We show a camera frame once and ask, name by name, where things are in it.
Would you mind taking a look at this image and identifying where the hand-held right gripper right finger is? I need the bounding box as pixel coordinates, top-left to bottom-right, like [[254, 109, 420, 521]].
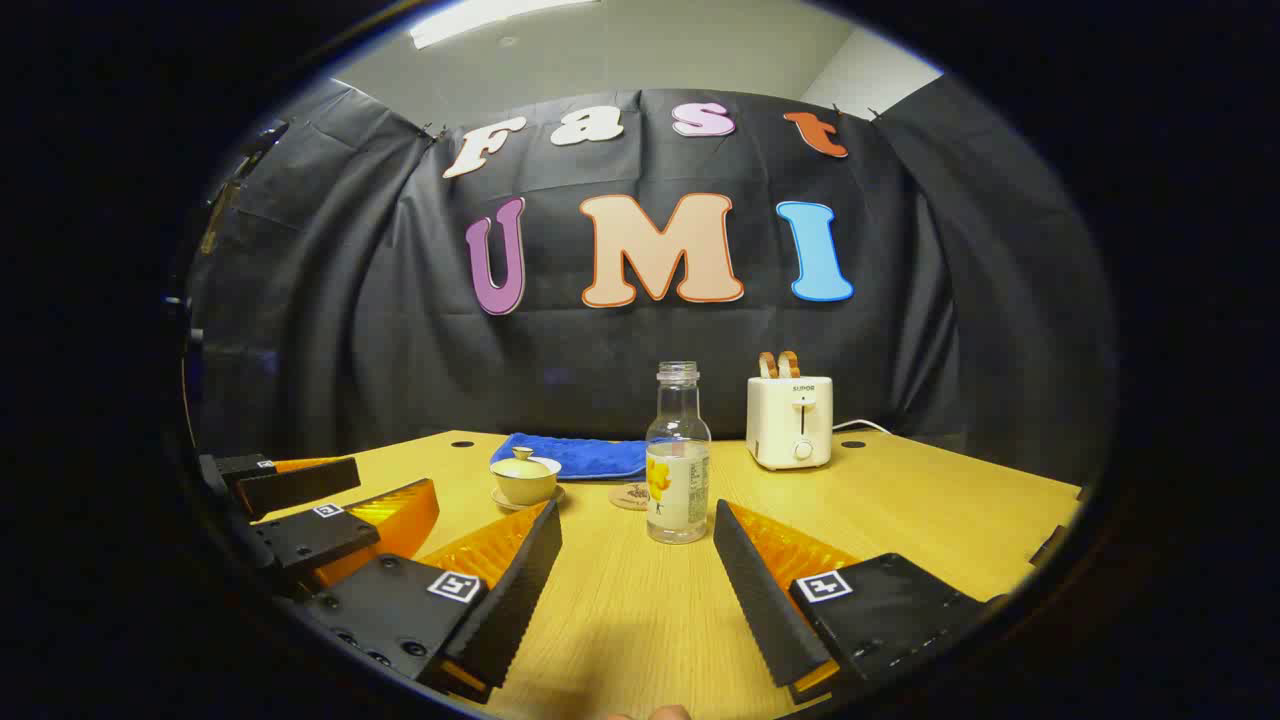
[[712, 498, 1006, 706]]

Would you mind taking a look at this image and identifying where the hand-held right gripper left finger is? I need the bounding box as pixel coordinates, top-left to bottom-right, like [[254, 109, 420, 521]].
[[300, 498, 564, 704]]

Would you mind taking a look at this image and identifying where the cream teacup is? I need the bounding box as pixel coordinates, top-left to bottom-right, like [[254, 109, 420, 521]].
[[490, 462, 563, 506]]

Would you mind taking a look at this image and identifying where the cream teacup lid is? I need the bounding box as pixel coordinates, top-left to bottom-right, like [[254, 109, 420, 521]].
[[492, 446, 561, 479]]

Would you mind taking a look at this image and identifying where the clear water bottle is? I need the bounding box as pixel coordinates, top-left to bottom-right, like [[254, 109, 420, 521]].
[[645, 362, 713, 546]]

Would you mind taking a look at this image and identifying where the black backdrop cloth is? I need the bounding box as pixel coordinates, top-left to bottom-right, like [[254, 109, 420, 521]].
[[185, 75, 1116, 481]]

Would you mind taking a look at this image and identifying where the blue towel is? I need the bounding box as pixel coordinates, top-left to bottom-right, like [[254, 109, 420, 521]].
[[490, 432, 651, 481]]

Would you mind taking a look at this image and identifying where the white toaster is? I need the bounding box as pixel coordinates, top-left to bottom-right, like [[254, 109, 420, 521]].
[[746, 374, 834, 472]]

